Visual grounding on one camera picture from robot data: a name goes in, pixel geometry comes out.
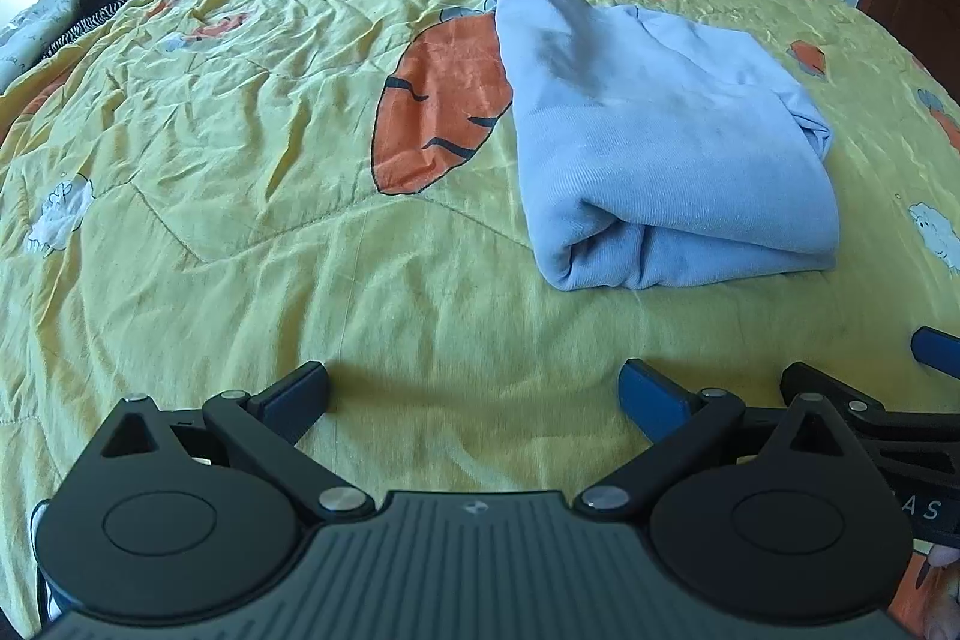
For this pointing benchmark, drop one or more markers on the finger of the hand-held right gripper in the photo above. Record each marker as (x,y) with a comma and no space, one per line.
(840,385)
(937,351)

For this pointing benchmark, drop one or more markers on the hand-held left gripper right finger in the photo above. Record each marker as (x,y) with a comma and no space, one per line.
(652,392)

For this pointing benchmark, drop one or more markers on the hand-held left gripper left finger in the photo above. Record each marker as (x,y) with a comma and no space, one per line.
(296,396)

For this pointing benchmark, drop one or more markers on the light blue knit sweater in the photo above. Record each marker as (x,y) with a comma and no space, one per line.
(660,160)

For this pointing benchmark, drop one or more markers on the yellow carrot print quilt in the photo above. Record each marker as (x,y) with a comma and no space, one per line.
(225,197)

